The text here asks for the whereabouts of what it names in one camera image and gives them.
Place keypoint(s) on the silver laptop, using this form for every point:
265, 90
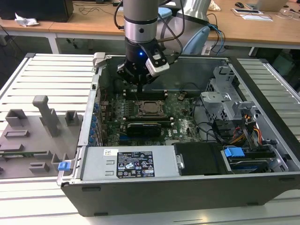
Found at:
269, 4

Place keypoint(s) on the black plastic shroud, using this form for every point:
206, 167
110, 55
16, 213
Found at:
201, 159

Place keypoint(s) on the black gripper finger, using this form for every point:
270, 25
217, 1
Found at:
148, 78
125, 73

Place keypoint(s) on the wooden office desk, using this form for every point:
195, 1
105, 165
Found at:
93, 25

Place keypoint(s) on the silver square CPU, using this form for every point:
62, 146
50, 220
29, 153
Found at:
151, 107

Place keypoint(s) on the blue case latch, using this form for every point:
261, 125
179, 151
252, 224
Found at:
63, 166

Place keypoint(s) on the metal drive cage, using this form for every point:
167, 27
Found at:
215, 100

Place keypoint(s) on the crumpled white paper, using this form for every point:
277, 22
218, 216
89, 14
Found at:
25, 21

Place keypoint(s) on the green RAM stick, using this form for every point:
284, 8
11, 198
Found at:
28, 154

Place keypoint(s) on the black open PC case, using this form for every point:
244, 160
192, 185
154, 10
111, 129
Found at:
164, 197

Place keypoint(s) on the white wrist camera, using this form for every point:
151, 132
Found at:
159, 66

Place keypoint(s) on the CPU socket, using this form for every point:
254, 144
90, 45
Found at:
138, 116

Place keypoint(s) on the black RAM slot bank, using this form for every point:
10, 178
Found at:
164, 121
154, 95

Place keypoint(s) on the green motherboard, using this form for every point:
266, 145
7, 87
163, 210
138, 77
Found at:
185, 126

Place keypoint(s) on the thin metal locking lever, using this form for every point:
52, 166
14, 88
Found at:
153, 113
137, 98

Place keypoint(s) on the blue disk carrier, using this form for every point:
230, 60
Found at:
234, 153

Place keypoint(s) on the black computer mouse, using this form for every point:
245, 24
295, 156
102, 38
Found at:
239, 4

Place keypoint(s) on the beige seashell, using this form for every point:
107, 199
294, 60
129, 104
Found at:
216, 5

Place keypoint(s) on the black box on desk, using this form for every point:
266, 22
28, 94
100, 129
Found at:
35, 9

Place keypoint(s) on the grey parts rack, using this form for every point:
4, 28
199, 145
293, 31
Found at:
35, 140

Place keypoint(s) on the grey power supply unit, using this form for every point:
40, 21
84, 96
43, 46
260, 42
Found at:
98, 164

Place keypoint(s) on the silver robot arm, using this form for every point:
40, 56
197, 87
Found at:
140, 21

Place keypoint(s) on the black graphics card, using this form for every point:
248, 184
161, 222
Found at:
144, 130

